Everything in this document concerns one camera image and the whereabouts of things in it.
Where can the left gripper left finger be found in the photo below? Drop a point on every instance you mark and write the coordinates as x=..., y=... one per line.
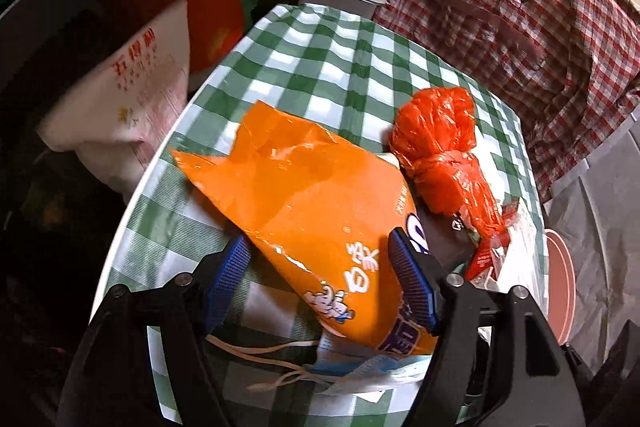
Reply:
x=224, y=273

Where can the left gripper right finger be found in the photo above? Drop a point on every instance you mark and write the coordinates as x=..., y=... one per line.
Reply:
x=418, y=274

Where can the orange snack bag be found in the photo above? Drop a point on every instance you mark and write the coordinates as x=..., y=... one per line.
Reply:
x=320, y=209

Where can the red-orange plastic bag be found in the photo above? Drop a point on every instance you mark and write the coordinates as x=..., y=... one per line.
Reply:
x=433, y=138

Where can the pink plastic basin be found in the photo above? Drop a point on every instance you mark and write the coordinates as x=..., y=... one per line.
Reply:
x=562, y=287

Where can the grey cloth cover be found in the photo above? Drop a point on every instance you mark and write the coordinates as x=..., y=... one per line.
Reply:
x=595, y=208

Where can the white rice sack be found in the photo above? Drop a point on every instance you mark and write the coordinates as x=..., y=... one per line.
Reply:
x=116, y=117

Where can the green white checkered tablecloth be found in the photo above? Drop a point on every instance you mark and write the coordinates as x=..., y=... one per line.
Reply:
x=350, y=75

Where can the red plaid shirt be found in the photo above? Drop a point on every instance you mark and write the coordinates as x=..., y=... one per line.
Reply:
x=568, y=68

